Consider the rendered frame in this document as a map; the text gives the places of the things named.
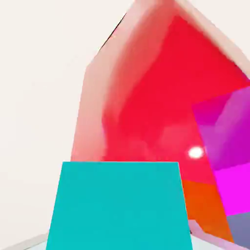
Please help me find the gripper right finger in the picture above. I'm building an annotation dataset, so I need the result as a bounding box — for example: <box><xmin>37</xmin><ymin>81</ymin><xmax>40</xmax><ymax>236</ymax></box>
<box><xmin>187</xmin><ymin>219</ymin><xmax>242</xmax><ymax>250</ymax></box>

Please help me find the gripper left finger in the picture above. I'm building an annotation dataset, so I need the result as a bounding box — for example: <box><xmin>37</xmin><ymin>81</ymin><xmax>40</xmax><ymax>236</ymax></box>
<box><xmin>4</xmin><ymin>232</ymin><xmax>49</xmax><ymax>250</ymax></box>

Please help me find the small teal cube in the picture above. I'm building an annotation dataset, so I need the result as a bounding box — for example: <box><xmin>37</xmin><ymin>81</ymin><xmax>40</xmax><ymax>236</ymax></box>
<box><xmin>45</xmin><ymin>161</ymin><xmax>194</xmax><ymax>250</ymax></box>

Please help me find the small magenta cube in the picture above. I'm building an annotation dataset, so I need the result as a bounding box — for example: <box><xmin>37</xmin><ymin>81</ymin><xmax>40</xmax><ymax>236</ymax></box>
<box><xmin>190</xmin><ymin>85</ymin><xmax>250</xmax><ymax>217</ymax></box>

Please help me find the large orange box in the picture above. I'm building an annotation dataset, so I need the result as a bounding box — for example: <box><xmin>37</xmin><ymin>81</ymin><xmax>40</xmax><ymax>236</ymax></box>
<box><xmin>181</xmin><ymin>179</ymin><xmax>235</xmax><ymax>244</ymax></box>

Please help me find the large grey-blue box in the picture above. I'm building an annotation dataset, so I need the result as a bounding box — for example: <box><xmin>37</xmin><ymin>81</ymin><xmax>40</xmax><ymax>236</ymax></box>
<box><xmin>226</xmin><ymin>211</ymin><xmax>250</xmax><ymax>249</ymax></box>

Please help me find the large red box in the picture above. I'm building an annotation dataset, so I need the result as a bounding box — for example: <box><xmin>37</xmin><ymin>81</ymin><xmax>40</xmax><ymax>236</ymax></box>
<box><xmin>70</xmin><ymin>0</ymin><xmax>250</xmax><ymax>221</ymax></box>

